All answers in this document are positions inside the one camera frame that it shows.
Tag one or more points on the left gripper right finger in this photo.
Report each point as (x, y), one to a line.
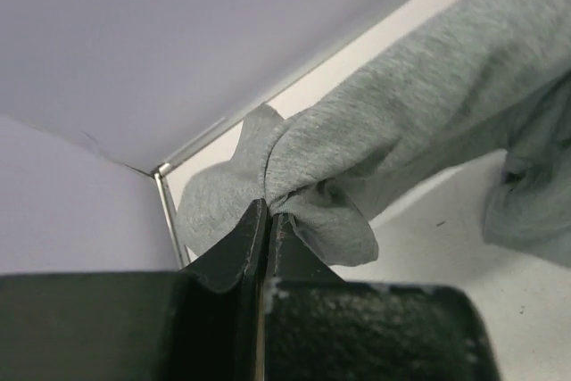
(320, 327)

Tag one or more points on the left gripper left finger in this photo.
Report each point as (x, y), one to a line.
(199, 323)

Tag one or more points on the grey t shirt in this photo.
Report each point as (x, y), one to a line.
(479, 77)

